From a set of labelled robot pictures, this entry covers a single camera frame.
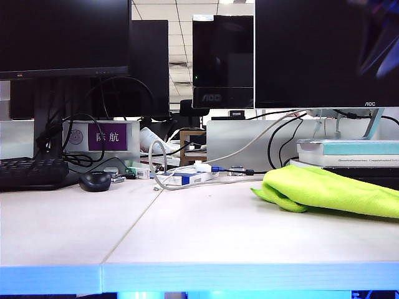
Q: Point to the lime green microfiber rag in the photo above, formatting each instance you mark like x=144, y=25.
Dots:
x=311, y=187

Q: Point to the white adapter blue connector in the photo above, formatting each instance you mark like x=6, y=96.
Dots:
x=202, y=166

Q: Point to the blue white medicine box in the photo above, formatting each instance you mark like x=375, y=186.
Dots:
x=190, y=180

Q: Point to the white green flat box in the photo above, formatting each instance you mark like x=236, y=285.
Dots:
x=165, y=161

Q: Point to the wide silver desk partition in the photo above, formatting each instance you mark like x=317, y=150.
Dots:
x=237, y=140

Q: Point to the black office chair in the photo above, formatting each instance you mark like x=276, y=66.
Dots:
x=190, y=109

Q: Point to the white plastic bottle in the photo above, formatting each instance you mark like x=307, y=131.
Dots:
x=149, y=138

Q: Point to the small black device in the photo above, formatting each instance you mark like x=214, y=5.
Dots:
x=237, y=113

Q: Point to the small green white box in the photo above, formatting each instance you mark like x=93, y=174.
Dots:
x=140, y=172

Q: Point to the small silver box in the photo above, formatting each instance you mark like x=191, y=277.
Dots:
x=111, y=171

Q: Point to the small glossy black AOC monitor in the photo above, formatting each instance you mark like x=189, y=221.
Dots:
x=219, y=56

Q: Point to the matte black monitor casing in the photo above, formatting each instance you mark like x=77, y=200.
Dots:
x=149, y=62

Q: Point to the black computer mouse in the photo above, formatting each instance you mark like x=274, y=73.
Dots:
x=93, y=182

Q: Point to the round grey sticker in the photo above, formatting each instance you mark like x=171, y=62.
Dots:
x=75, y=137

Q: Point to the large AOC monitor silver bezel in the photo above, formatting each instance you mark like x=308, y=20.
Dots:
x=311, y=53

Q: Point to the white neuroscience book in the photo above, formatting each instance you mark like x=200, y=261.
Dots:
x=358, y=160

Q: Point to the black monitor stand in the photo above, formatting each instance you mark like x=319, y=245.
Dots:
x=46, y=102

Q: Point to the black monitor with orange badge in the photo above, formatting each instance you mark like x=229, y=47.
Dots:
x=62, y=37

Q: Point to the silver monitor stand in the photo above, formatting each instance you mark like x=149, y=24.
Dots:
x=375, y=123

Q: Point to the black keyboard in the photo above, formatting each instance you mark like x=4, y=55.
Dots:
x=18, y=171

